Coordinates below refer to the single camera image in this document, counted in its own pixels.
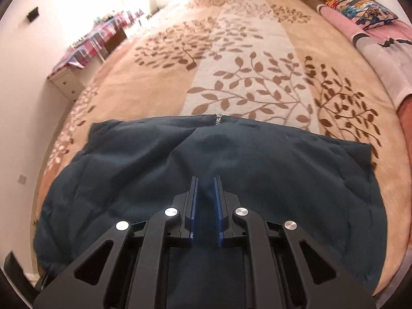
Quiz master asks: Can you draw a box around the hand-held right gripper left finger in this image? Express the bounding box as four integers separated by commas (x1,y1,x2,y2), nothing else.
32,176,198,309

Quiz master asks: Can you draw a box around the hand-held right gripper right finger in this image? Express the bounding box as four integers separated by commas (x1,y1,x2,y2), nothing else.
214,175,377,309

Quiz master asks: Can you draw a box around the dark teal quilted jacket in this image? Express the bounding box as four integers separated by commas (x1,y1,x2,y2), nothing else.
33,114,388,297

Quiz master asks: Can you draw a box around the beige leaf-patterned blanket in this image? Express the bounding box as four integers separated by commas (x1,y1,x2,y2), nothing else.
32,0,412,303

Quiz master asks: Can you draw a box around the white drawer cabinet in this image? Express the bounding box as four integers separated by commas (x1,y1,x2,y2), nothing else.
52,69,86,101

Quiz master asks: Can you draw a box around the black object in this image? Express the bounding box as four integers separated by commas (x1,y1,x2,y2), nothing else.
3,250,38,297

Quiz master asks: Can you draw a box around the side table with plaid cloth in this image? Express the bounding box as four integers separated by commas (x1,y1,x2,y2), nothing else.
48,10,146,78

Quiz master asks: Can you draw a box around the pink patchwork quilt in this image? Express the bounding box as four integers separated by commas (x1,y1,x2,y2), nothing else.
317,5,412,136

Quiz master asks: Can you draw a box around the colourful printed pillow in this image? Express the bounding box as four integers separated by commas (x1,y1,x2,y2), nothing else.
325,0,399,27

